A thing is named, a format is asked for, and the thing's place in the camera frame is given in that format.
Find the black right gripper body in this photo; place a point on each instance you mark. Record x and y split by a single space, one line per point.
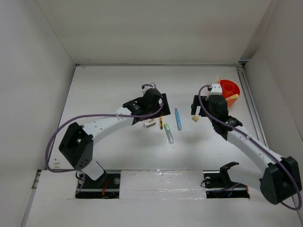
212 115

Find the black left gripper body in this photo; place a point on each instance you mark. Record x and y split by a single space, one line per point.
154 109

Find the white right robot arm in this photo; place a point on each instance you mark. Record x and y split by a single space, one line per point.
278 177

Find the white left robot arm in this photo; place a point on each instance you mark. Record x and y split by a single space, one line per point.
78 141

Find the yellow black utility knife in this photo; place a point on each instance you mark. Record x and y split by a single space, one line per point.
161 122

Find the blue utility knife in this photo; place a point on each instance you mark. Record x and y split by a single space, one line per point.
178 121

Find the tan eraser block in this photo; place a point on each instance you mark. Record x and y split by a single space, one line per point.
195 118

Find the orange round organizer container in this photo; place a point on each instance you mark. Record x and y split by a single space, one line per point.
229 88

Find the green highlighter marker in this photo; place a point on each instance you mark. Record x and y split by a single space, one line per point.
168 133

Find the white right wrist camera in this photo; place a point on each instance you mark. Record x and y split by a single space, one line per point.
215 89

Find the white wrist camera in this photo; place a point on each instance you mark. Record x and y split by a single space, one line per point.
149 86
215 89

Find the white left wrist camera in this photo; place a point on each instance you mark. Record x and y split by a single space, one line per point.
149 86

